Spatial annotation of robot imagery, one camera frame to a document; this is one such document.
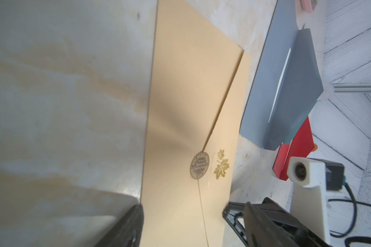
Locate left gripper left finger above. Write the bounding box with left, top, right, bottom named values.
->
left=95, top=204, right=144, bottom=247

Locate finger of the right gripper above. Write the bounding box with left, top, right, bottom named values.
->
left=222, top=202, right=248, bottom=247

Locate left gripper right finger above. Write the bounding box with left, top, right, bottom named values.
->
left=243, top=198, right=329, bottom=247

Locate red envelope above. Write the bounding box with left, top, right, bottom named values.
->
left=273, top=117, right=318, bottom=181

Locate yellow envelope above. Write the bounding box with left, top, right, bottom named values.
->
left=140, top=1, right=251, bottom=247

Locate grey envelope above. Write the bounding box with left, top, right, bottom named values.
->
left=240, top=1, right=324, bottom=151

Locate light blue envelope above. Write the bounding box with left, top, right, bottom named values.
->
left=282, top=121, right=303, bottom=145

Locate pink tray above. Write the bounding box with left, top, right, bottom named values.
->
left=300, top=0, right=318, bottom=13

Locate right aluminium frame post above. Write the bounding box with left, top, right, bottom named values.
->
left=333, top=83, right=371, bottom=94

